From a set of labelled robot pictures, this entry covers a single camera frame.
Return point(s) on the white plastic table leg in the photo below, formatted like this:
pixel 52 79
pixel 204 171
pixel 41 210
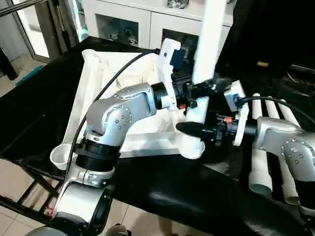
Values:
pixel 288 112
pixel 261 172
pixel 271 108
pixel 209 39

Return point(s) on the white plastic table top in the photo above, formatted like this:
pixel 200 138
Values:
pixel 123 66

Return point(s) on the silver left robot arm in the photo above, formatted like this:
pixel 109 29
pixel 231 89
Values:
pixel 118 113

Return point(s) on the small yellow label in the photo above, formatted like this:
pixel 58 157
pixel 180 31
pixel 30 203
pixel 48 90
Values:
pixel 263 64

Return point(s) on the white glass-door cabinet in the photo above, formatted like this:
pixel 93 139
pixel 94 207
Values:
pixel 147 19

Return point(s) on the grey crumpled bundle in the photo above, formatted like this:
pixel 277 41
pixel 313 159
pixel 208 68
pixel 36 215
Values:
pixel 178 4

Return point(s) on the light blue plastic strip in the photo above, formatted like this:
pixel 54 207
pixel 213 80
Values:
pixel 79 22

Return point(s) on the black work mat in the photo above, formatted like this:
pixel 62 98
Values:
pixel 39 108

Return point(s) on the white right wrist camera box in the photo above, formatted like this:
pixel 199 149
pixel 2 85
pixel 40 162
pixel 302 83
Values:
pixel 235 96

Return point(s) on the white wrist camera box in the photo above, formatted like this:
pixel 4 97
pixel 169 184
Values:
pixel 169 59
pixel 235 96

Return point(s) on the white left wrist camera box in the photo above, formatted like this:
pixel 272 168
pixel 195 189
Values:
pixel 169 59

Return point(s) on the grey metal rack frame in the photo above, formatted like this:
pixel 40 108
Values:
pixel 44 19

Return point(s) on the black metal table frame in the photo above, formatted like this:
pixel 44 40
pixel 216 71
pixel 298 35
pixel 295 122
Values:
pixel 34 189

